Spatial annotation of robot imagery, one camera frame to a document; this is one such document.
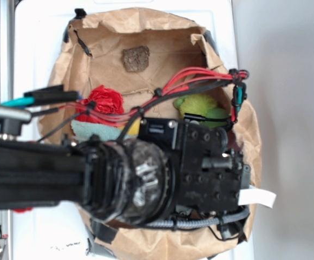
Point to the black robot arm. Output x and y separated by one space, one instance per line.
124 180

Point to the teal and black connector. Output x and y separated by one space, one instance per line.
44 96

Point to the light blue terry cloth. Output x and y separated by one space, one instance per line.
84 130

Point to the green ball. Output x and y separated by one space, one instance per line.
215 113

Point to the yellow sponge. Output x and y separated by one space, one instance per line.
134 128

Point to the white plastic tray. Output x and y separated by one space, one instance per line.
58 232

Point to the brown paper bag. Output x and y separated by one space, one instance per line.
182 62

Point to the white paper label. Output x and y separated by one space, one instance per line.
256 196

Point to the red crumpled cloth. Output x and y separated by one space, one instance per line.
108 101

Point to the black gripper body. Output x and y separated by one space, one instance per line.
206 175

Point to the green fuzzy plush toy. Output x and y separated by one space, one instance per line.
197 104

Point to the brown rough stone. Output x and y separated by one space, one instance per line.
136 59

